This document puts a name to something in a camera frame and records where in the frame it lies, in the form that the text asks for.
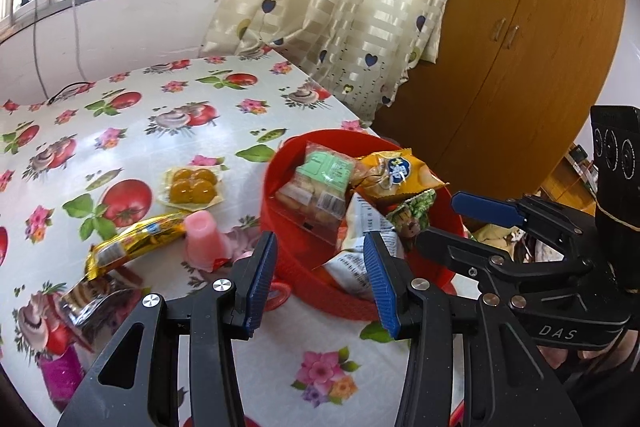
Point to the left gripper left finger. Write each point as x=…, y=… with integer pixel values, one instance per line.
x=134, y=380

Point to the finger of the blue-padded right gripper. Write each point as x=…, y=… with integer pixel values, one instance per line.
x=470, y=254
x=550, y=223

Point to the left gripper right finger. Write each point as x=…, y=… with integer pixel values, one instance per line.
x=506, y=380

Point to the green snack bag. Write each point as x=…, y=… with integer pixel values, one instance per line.
x=410, y=218

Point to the white orange snack bag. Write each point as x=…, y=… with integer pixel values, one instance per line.
x=347, y=270

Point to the purple snack packet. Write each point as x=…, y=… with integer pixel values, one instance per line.
x=62, y=374

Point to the yellow orange snack bag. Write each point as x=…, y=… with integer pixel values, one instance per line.
x=392, y=176

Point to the dark cookie packet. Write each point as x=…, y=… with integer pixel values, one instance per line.
x=94, y=305

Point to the red plastic basket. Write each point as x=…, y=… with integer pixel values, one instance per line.
x=299, y=251

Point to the clear green-label cookie pack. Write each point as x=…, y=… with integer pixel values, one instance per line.
x=315, y=197

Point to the pink jelly cup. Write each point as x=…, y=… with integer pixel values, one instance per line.
x=207, y=248
x=278, y=293

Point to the yellow foil snack bar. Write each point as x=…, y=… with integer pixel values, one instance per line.
x=139, y=239

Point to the wooden wardrobe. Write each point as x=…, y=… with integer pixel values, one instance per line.
x=511, y=88

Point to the floral fruit print tablecloth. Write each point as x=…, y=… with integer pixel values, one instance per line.
x=79, y=170

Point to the yellow fruit balls packet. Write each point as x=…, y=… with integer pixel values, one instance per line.
x=191, y=188

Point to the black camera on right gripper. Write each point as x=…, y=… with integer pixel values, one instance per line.
x=615, y=140

